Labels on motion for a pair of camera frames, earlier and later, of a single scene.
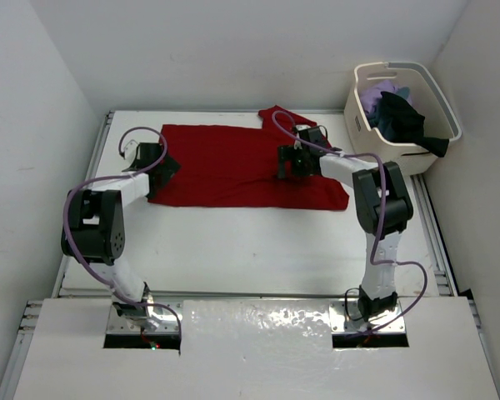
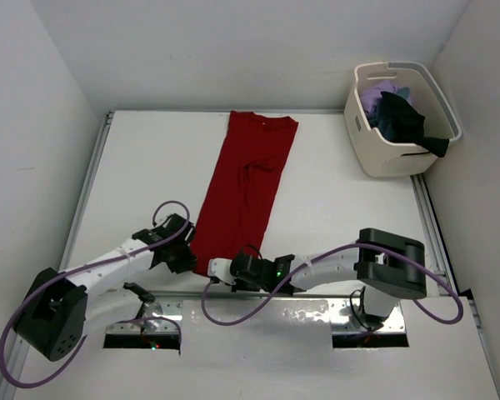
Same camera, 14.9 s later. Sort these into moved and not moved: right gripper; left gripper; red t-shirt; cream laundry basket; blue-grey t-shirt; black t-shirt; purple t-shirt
Moved: left gripper; red t-shirt; right gripper
Not moved: purple t-shirt; black t-shirt; cream laundry basket; blue-grey t-shirt
